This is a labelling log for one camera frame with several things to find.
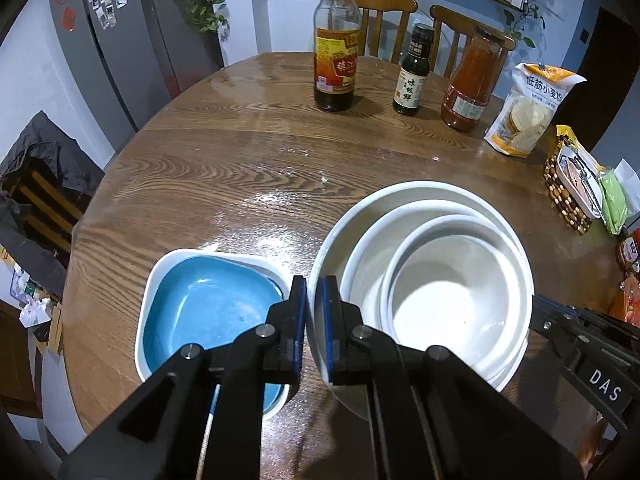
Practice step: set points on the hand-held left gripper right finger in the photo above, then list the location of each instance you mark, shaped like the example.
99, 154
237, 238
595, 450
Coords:
330, 330

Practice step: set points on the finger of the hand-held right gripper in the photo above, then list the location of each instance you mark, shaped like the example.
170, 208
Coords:
560, 340
552, 306

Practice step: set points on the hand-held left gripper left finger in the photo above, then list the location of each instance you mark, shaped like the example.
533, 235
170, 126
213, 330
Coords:
300, 320

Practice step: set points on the large white ribbed bowl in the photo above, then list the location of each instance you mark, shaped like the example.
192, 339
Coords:
330, 250

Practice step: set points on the medium white bowl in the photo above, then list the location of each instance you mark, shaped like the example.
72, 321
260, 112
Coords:
365, 255

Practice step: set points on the blue plate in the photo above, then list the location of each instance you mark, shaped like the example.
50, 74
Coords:
210, 305

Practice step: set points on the white ceramic cup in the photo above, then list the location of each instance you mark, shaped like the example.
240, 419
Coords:
450, 300

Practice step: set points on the white square plate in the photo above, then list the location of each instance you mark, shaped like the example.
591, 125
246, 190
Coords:
160, 265

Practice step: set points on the red label sauce jar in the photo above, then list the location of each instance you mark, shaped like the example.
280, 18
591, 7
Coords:
629, 252

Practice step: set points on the beaded wooden trivet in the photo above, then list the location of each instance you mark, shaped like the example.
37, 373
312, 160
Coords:
555, 190

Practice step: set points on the green plastic bag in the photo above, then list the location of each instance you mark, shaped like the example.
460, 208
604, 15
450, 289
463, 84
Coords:
614, 200

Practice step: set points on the white food tray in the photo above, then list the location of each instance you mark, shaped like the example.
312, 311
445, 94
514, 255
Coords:
580, 180

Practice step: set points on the white paper bag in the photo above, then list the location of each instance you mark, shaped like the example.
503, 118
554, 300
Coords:
629, 175

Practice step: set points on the yellow snack packet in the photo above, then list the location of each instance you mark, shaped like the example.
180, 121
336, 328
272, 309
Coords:
567, 137

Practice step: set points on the flour bag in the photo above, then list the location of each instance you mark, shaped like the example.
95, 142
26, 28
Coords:
530, 115

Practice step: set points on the red sauce glass bottle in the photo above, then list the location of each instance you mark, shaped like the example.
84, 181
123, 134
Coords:
467, 95

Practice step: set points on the small dark soy sauce bottle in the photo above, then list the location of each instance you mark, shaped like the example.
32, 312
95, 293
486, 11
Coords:
410, 80

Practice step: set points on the vinegar bottle yellow cap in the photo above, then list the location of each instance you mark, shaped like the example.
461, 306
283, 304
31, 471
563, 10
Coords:
337, 60

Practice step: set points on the crumpled white paper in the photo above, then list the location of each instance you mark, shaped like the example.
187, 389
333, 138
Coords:
35, 312

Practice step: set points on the slatted wooden chair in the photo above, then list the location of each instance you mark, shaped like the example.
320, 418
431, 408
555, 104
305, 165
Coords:
45, 205

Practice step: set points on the dark cloth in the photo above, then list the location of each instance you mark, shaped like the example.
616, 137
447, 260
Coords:
45, 145

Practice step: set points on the grey refrigerator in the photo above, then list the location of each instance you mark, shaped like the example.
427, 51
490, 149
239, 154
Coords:
125, 60

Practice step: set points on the green leafy plant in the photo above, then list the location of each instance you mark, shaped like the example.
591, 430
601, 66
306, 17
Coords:
197, 0

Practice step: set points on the red paper sticker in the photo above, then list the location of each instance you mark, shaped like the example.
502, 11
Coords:
70, 19

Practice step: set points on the black wall switch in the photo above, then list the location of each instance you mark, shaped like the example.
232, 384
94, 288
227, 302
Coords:
584, 35

